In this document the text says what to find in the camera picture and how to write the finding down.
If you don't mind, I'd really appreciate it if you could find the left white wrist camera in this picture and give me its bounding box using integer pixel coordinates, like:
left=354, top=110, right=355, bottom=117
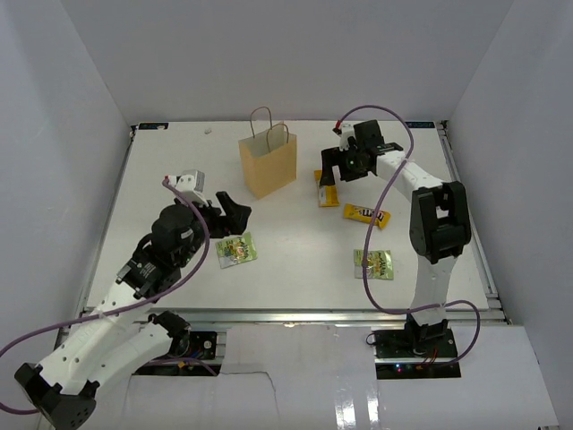
left=164, top=169, right=208, bottom=206

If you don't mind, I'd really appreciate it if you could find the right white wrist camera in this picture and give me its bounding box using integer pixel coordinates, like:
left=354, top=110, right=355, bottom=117
left=333, top=122, right=355, bottom=151

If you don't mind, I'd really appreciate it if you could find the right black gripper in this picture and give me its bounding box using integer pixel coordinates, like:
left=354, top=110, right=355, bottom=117
left=321, top=144, right=370, bottom=186

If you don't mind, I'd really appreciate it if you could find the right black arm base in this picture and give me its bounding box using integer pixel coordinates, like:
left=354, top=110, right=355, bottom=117
left=365, top=329, right=462, bottom=381

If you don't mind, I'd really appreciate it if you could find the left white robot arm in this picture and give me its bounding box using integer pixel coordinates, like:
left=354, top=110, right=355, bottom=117
left=14, top=192, right=252, bottom=429

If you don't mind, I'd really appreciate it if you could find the right blue corner label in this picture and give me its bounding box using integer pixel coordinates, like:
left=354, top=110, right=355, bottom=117
left=406, top=121, right=435, bottom=129

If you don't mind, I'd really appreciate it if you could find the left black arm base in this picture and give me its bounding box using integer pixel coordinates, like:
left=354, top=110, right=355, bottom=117
left=152, top=331, right=218, bottom=363

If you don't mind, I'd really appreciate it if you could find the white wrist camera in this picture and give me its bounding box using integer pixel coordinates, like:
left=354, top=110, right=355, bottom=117
left=333, top=122, right=355, bottom=151
left=164, top=169, right=208, bottom=206

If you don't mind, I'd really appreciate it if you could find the right green Himalaya sachet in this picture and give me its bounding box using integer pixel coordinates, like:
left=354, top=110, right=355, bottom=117
left=353, top=249, right=394, bottom=280

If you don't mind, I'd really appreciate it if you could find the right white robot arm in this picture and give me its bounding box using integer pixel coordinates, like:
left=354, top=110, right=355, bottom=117
left=320, top=120, right=472, bottom=357

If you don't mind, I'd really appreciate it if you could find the yellow M&M candy pack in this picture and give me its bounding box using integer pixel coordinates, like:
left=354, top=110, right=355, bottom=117
left=343, top=203, right=391, bottom=229

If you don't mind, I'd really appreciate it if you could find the yellow wrapped snack bar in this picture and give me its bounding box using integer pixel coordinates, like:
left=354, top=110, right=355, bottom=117
left=314, top=169, right=340, bottom=208

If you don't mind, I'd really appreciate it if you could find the left green Himalaya sachet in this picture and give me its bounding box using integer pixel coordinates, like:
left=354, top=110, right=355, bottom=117
left=216, top=232, right=258, bottom=269

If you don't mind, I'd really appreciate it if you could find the green himalaya sachet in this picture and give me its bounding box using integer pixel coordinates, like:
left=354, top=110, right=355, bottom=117
left=216, top=232, right=258, bottom=269
left=353, top=249, right=394, bottom=280

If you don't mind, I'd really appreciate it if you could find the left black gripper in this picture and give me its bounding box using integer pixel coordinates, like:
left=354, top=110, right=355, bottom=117
left=175, top=191, right=251, bottom=267

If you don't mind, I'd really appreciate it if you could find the brown paper bag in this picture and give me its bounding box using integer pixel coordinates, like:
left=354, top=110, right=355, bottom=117
left=238, top=106, right=297, bottom=200

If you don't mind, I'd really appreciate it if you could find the left blue corner label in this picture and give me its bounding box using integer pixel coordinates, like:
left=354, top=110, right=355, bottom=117
left=138, top=122, right=169, bottom=130

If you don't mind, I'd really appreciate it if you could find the aluminium table front rail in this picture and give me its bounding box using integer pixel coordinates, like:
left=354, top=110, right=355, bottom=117
left=79, top=307, right=507, bottom=327

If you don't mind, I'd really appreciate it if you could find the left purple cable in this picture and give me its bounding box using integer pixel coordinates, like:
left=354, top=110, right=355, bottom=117
left=0, top=176, right=220, bottom=414

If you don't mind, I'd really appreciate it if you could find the blue corner label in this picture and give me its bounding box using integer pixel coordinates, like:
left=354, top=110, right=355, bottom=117
left=406, top=121, right=435, bottom=129
left=138, top=122, right=169, bottom=130

